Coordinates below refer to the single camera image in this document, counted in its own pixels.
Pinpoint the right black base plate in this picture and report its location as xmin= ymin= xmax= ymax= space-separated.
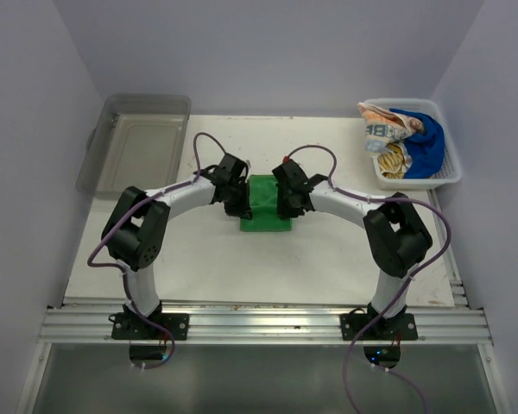
xmin=339 ymin=312 xmax=419 ymax=342

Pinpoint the printed patterned towel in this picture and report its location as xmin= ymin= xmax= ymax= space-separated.
xmin=357 ymin=103 xmax=425 ymax=154

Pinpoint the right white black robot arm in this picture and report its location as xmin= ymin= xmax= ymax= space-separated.
xmin=273 ymin=160 xmax=433 ymax=339

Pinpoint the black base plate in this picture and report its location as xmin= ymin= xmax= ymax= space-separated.
xmin=339 ymin=312 xmax=419 ymax=342
xmin=108 ymin=311 xmax=190 ymax=341

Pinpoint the white perforated plastic basket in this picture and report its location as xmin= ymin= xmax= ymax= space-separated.
xmin=365 ymin=97 xmax=462 ymax=191

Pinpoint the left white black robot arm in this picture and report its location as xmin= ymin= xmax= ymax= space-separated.
xmin=88 ymin=154 xmax=252 ymax=339

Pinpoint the aluminium mounting rail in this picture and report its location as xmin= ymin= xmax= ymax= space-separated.
xmin=38 ymin=298 xmax=492 ymax=345

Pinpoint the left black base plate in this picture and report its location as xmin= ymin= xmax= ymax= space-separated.
xmin=108 ymin=311 xmax=190 ymax=341

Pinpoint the yellow striped cloth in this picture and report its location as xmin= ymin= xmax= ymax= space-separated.
xmin=377 ymin=143 xmax=413 ymax=179

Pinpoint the clear grey plastic bin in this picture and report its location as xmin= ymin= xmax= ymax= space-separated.
xmin=77 ymin=93 xmax=192 ymax=199

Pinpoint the green microfiber towel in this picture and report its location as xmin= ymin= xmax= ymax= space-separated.
xmin=240 ymin=175 xmax=292 ymax=233

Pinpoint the blue cloth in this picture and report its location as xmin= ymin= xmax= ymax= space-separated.
xmin=389 ymin=108 xmax=445 ymax=179

